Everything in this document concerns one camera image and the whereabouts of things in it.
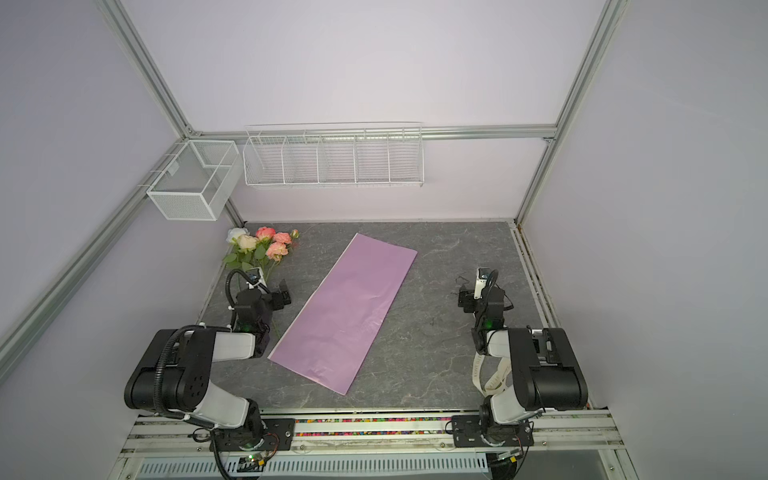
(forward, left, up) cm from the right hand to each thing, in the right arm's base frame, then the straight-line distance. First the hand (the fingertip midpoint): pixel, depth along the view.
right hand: (481, 287), depth 93 cm
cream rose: (+21, +84, -2) cm, 86 cm away
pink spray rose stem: (+18, +70, -2) cm, 72 cm away
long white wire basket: (+40, +48, +23) cm, 66 cm away
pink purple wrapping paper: (-7, +45, -6) cm, 46 cm away
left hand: (0, +66, +2) cm, 66 cm away
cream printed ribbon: (-27, -1, -7) cm, 28 cm away
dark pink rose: (+24, +77, -1) cm, 80 cm away
